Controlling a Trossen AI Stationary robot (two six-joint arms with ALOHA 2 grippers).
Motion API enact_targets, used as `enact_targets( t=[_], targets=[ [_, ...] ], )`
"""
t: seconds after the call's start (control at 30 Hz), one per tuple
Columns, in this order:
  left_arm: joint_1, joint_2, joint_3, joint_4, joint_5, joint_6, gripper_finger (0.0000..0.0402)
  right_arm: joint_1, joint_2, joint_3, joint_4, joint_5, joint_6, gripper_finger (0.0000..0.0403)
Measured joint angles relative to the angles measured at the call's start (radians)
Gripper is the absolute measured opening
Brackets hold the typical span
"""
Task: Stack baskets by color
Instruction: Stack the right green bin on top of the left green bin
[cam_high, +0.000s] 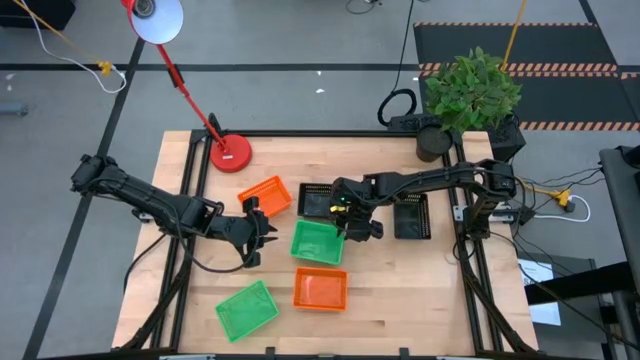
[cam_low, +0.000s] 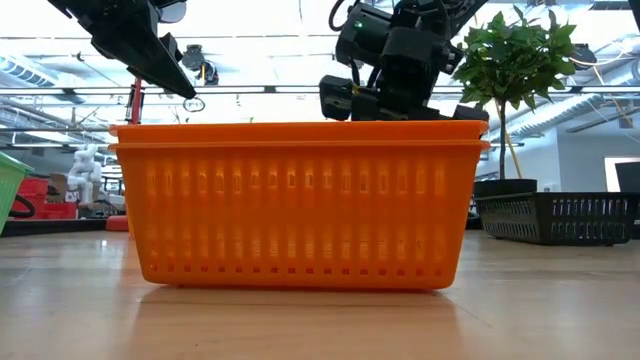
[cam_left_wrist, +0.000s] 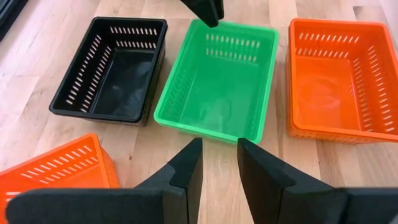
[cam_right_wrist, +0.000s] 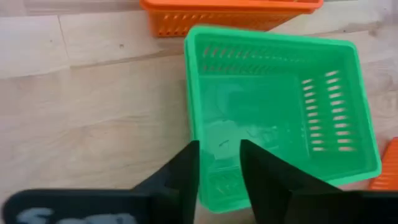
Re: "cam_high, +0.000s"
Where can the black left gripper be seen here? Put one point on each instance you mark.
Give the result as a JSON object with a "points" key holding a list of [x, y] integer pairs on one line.
{"points": [[240, 230]]}

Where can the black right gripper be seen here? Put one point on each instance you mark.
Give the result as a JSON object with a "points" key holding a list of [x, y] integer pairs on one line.
{"points": [[352, 200]]}

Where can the orange plastic slotted basket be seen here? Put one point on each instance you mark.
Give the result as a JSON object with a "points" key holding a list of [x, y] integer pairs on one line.
{"points": [[267, 197], [320, 290]]}

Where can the green plastic slotted basket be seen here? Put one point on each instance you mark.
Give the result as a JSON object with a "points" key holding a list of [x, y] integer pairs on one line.
{"points": [[315, 242], [246, 311]]}

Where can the black plastic slotted basket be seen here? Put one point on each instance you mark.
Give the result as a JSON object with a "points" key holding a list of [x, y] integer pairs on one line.
{"points": [[411, 217], [314, 202]]}

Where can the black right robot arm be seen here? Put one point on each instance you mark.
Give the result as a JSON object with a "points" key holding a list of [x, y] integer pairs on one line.
{"points": [[440, 180]]}

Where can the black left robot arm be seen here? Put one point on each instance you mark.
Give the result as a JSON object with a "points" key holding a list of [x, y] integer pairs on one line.
{"points": [[150, 200]]}

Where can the red desk lamp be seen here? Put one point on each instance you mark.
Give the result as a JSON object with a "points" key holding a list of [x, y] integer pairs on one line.
{"points": [[230, 152]]}

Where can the dark grey plant pot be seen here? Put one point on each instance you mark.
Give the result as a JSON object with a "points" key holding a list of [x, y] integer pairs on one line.
{"points": [[432, 145]]}

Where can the black power strip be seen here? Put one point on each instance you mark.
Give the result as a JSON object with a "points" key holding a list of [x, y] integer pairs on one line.
{"points": [[405, 122]]}

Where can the black perforated box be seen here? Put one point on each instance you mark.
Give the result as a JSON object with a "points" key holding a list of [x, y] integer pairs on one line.
{"points": [[507, 142]]}

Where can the green leafy plant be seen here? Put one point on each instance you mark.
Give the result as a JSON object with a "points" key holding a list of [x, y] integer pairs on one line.
{"points": [[470, 90]]}

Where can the white paper sheet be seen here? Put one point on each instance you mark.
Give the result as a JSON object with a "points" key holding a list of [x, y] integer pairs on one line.
{"points": [[547, 312]]}

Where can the yellow power plug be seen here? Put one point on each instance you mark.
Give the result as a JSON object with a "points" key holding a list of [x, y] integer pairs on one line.
{"points": [[562, 197]]}

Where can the black hazard-striped floor mat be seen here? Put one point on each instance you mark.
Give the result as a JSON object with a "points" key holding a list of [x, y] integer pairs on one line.
{"points": [[550, 45], [575, 100]]}

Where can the grey floor object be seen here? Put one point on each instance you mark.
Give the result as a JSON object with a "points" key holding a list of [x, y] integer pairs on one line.
{"points": [[12, 109]]}

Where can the black floor case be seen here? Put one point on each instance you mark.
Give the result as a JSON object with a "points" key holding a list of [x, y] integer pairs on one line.
{"points": [[35, 12]]}

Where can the black aluminium table frame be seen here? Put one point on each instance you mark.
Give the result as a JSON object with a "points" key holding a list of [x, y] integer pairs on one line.
{"points": [[325, 133]]}

